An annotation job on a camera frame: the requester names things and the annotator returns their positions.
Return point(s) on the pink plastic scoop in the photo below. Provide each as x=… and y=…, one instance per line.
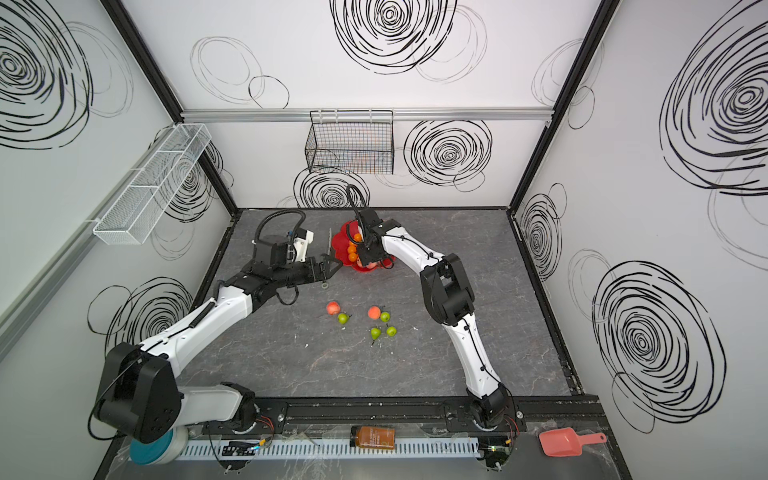
x=566, y=442

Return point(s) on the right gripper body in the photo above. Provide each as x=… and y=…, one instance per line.
x=366, y=255

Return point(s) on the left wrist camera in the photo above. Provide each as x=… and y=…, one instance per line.
x=274, y=251

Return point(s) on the white mesh wall shelf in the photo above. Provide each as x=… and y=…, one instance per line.
x=133, y=215

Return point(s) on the red flower-shaped fruit bowl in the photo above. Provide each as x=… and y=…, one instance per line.
x=342, y=240

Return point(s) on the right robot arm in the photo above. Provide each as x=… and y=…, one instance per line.
x=449, y=300

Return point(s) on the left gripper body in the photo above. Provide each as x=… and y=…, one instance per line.
x=324, y=267

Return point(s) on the white slotted cable duct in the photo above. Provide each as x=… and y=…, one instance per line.
x=335, y=449

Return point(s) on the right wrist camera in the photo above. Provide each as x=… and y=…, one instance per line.
x=368, y=219

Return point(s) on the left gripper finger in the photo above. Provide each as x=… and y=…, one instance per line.
x=327, y=275
x=332, y=260

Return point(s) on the teal lidded container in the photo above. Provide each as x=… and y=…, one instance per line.
x=162, y=451

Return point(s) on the black wire basket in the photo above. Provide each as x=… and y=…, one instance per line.
x=360, y=141

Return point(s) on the metal kitchen tongs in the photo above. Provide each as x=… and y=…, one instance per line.
x=325, y=284

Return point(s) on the black mounting rail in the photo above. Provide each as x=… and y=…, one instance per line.
x=451, y=413

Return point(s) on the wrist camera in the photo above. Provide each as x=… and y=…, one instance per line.
x=368, y=219
x=274, y=251

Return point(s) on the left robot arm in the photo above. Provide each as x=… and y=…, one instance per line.
x=138, y=394

